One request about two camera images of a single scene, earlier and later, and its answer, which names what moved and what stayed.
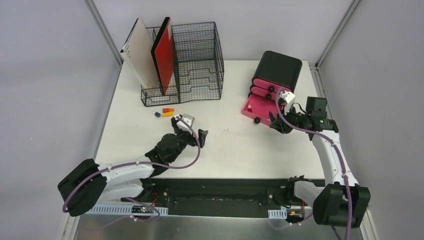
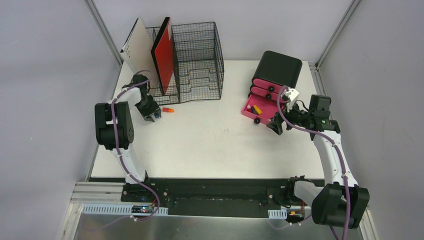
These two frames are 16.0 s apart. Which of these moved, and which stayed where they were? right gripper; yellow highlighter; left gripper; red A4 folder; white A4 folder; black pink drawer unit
Moved: yellow highlighter; left gripper
Stayed: black pink drawer unit; red A4 folder; right gripper; white A4 folder
